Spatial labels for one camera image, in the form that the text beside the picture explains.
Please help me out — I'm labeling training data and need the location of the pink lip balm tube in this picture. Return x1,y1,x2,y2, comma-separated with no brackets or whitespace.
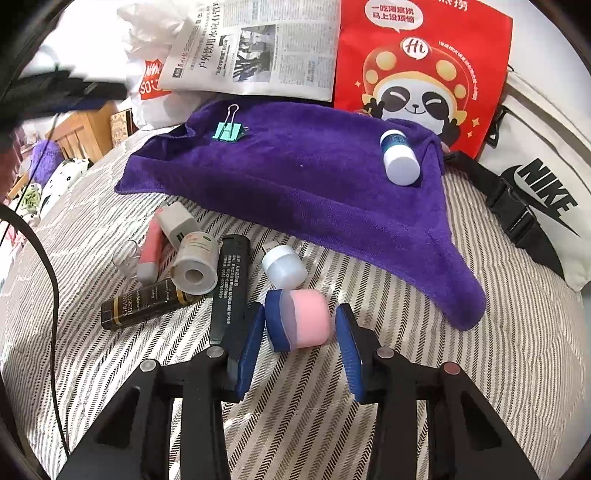
137,208,164,283

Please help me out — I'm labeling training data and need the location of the panda print pillow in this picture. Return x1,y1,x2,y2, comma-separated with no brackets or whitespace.
39,157,93,213

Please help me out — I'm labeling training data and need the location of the newspaper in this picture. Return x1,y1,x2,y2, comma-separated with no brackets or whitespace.
159,0,342,103

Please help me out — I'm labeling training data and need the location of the white charger plug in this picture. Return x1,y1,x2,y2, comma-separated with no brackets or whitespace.
159,202,197,250

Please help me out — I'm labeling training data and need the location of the black rectangular box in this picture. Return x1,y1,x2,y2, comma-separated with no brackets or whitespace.
209,234,251,352

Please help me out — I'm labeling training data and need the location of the white canvas bag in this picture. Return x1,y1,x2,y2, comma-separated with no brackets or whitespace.
478,71,591,292

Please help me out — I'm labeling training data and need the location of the black cable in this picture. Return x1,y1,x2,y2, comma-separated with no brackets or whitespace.
0,203,75,462

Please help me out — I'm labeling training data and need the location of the black and gold tube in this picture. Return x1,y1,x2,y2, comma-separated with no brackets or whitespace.
100,278,201,330

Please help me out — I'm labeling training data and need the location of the blue and white bottle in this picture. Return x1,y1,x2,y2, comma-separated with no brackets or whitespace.
379,129,422,186

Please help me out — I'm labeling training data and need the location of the small white bottle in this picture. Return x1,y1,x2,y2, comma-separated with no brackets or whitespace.
261,240,308,289

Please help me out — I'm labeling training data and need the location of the brown printed box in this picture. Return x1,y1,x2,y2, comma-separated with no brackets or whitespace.
111,108,134,139

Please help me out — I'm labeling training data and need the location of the wooden headboard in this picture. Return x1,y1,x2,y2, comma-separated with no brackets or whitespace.
46,99,132,164

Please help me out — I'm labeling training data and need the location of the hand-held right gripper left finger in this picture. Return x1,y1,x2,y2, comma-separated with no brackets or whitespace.
55,302,266,480

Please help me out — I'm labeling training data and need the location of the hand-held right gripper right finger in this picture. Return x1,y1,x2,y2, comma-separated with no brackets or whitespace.
335,302,541,480

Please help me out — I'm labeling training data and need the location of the black strap with buckle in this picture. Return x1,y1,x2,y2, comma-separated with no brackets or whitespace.
443,150,565,280

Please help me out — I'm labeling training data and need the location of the red panda print bag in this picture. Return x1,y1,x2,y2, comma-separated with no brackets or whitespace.
332,0,514,160

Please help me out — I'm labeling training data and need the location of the purple fluffy toy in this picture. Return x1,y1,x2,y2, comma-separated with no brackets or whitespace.
30,141,63,185

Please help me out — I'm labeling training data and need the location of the white plastic bag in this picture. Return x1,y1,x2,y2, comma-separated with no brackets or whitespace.
117,0,195,130

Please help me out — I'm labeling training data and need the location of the purple towel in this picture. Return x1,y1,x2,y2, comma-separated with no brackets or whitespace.
115,99,489,332

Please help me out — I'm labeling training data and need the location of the small clear plastic cup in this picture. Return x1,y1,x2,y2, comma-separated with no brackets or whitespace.
112,239,140,278

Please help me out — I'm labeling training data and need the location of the pink and blue jar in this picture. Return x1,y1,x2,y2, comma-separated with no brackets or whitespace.
264,288,334,354

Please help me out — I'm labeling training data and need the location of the green binder clip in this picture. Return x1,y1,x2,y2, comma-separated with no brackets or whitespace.
212,104,250,143

